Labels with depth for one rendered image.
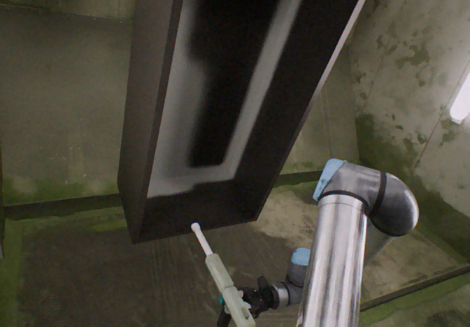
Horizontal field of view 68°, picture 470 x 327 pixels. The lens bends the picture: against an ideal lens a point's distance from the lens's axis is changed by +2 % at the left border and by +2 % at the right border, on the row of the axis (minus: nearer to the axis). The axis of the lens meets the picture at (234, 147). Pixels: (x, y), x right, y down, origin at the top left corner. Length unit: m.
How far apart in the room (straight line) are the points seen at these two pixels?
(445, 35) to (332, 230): 2.31
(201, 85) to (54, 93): 1.08
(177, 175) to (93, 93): 0.83
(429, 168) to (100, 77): 2.39
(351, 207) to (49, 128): 1.83
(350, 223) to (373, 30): 2.64
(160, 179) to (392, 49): 2.18
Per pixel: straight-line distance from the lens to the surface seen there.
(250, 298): 1.34
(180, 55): 1.39
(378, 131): 3.20
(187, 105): 1.53
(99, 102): 2.33
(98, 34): 2.45
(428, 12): 3.05
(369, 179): 0.89
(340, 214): 0.82
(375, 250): 1.11
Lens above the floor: 1.50
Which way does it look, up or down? 26 degrees down
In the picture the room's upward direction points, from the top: 12 degrees clockwise
